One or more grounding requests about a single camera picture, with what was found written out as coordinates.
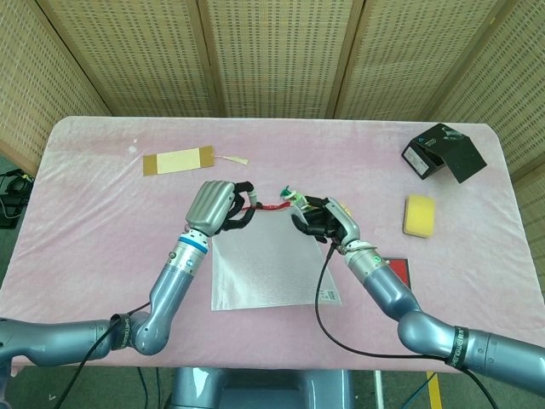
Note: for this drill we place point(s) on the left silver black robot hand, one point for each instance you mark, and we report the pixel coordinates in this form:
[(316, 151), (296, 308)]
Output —
[(208, 204)]

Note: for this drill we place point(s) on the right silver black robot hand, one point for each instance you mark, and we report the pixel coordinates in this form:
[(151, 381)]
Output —
[(340, 221)]

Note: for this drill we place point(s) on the clear mesh zipper pouch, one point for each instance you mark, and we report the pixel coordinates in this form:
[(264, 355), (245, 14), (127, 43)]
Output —
[(268, 264)]

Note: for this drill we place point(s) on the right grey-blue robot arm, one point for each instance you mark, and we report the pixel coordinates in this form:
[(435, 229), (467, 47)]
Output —
[(391, 294)]

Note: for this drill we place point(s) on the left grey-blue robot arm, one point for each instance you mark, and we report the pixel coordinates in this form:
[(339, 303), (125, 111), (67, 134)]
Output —
[(170, 281)]

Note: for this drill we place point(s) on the black box with white label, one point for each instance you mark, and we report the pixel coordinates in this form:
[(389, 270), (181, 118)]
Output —
[(462, 159)]

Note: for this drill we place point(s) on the gold bookmark with tassel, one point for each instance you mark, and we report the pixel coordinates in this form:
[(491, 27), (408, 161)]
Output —
[(179, 161)]

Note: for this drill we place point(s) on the green yellow feather shuttlecock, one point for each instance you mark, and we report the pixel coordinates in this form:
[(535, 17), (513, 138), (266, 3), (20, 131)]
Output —
[(289, 197)]

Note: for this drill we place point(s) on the red ink pad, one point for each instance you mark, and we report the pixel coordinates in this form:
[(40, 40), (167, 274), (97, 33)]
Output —
[(400, 270)]

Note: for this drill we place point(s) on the yellow sponge block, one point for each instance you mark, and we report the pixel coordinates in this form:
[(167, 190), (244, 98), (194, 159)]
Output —
[(419, 215)]

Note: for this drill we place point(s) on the pink velvet tablecloth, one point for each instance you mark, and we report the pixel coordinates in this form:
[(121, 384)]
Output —
[(106, 221)]

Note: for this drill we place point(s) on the woven bamboo folding screen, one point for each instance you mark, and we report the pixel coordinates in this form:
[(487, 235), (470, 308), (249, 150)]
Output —
[(272, 55)]

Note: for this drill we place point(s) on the white table leg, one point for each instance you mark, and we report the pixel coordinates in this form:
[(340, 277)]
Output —
[(377, 389)]

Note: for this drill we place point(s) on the grey-blue robot torso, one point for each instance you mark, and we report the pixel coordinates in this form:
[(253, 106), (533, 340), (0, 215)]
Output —
[(255, 389)]

